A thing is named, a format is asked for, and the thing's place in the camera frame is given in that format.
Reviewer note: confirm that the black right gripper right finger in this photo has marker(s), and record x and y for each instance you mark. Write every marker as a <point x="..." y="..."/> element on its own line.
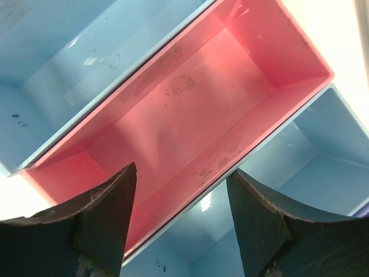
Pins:
<point x="279" y="236"/>

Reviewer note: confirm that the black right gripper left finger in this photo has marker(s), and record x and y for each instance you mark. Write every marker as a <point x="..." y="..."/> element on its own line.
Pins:
<point x="84" y="236"/>

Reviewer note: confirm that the teal blue drawer box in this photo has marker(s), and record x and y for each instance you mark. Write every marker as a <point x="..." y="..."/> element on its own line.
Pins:
<point x="319" y="157"/>

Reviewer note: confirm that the purple drawer box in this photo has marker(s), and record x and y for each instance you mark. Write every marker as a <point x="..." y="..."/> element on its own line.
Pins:
<point x="362" y="212"/>

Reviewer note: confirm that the pink drawer box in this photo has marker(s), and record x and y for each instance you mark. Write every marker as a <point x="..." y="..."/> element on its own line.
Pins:
<point x="205" y="100"/>

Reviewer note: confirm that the light blue drawer box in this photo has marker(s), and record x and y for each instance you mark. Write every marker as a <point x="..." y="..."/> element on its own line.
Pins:
<point x="60" y="58"/>

